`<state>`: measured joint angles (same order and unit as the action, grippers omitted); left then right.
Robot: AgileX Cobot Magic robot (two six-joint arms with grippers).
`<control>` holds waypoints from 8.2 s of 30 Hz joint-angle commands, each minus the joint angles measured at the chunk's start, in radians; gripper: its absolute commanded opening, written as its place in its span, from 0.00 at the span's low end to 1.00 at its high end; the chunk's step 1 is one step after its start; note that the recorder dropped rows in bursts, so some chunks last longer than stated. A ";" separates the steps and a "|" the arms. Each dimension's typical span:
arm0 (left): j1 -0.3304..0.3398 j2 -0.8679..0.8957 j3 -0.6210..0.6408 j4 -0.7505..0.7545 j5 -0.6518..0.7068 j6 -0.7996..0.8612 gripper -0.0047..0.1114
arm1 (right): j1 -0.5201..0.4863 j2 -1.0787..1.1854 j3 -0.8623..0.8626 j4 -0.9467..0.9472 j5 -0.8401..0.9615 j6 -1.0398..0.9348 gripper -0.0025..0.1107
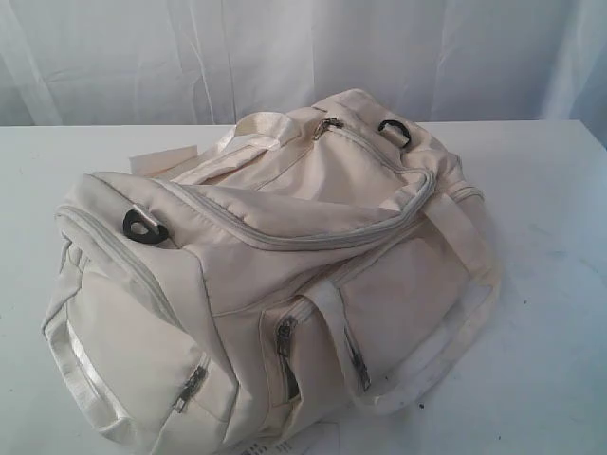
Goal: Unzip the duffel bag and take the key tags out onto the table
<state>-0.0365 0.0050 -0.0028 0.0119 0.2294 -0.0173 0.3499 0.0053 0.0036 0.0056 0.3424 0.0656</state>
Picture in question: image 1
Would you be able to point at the cream white duffel bag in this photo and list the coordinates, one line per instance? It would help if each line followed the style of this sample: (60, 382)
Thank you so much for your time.
(334, 254)

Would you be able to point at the white backdrop curtain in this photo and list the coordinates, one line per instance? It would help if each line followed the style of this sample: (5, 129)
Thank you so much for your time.
(212, 62)

